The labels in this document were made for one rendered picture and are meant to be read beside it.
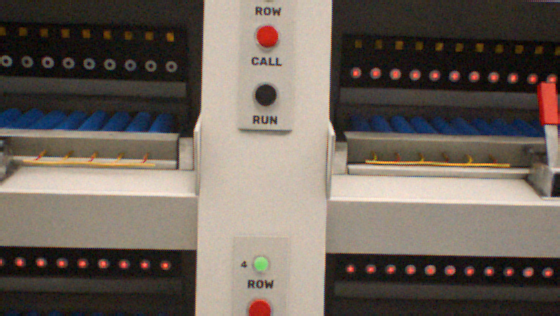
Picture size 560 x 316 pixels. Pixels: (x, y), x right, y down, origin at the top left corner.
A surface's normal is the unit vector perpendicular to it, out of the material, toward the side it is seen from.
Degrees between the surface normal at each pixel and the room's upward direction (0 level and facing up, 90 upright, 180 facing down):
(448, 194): 21
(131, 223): 111
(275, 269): 90
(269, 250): 90
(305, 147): 90
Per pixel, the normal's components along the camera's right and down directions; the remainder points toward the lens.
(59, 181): 0.04, -0.94
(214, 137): 0.04, -0.01
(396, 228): 0.03, 0.34
